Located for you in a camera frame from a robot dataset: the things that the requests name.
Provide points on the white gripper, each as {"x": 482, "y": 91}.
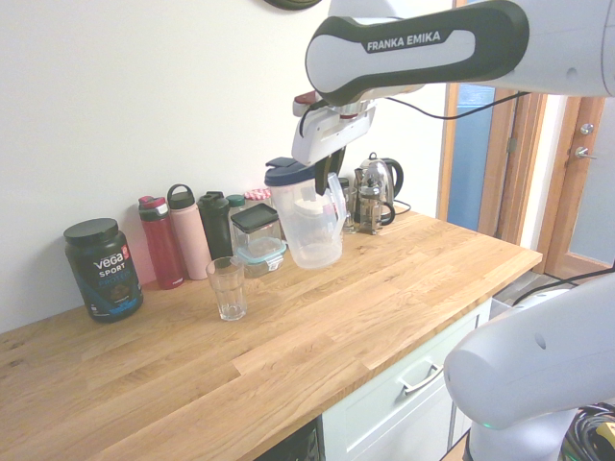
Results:
{"x": 331, "y": 132}

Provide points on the clear plastic pitcher blue lid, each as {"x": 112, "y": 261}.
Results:
{"x": 312, "y": 240}

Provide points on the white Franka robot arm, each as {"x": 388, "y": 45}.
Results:
{"x": 480, "y": 38}

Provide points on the pink water bottle black cap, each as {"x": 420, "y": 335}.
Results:
{"x": 189, "y": 240}

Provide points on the red water bottle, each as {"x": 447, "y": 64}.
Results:
{"x": 163, "y": 249}

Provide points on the tall narrow clear glass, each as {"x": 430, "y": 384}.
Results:
{"x": 351, "y": 213}

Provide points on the glass French press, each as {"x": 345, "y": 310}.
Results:
{"x": 372, "y": 204}

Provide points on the steel electric kettle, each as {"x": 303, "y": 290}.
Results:
{"x": 389, "y": 175}

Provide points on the jar red checkered lid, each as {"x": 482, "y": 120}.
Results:
{"x": 257, "y": 194}

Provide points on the clear square container black lid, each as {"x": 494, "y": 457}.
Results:
{"x": 254, "y": 225}

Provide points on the clear bottle green lid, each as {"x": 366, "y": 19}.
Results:
{"x": 236, "y": 201}

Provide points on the glass food container teal lid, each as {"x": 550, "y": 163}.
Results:
{"x": 262, "y": 259}

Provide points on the black shaker bottle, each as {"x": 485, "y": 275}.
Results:
{"x": 216, "y": 230}

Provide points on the clear faceted drinking glass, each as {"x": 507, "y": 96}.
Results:
{"x": 228, "y": 293}

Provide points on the metal door hinge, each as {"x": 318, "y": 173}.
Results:
{"x": 512, "y": 144}

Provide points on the wooden framed blue glass door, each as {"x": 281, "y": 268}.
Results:
{"x": 523, "y": 182}

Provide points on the black Vega protein tub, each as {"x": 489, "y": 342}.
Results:
{"x": 103, "y": 274}

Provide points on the pale green cabinet drawer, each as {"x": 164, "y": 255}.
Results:
{"x": 384, "y": 422}

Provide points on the silver door lock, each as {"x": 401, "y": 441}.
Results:
{"x": 587, "y": 128}

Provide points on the dark appliance under counter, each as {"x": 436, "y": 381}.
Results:
{"x": 298, "y": 444}

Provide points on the yellow box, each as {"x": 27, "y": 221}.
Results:
{"x": 606, "y": 434}

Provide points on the black round wall clock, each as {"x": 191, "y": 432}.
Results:
{"x": 293, "y": 4}

